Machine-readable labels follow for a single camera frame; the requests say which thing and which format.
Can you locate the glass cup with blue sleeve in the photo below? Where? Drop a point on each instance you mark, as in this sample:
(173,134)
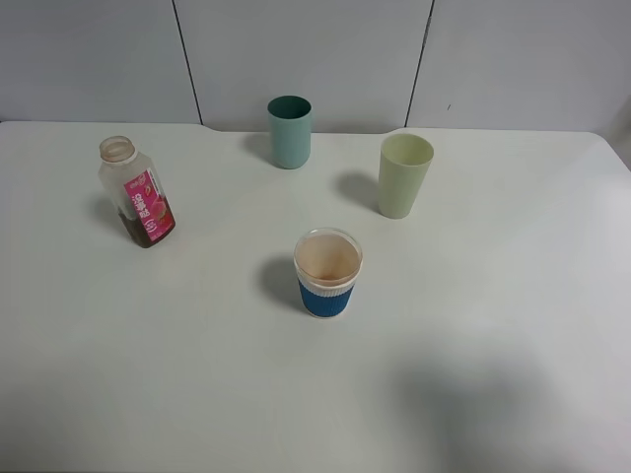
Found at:
(328,262)

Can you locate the clear bottle with pink label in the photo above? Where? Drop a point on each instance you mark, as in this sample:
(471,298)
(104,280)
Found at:
(131,181)

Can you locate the teal plastic cup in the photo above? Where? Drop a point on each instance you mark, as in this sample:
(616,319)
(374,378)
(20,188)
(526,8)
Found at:
(290,128)

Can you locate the light green plastic cup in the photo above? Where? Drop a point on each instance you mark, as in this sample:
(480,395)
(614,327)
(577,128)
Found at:
(405,160)

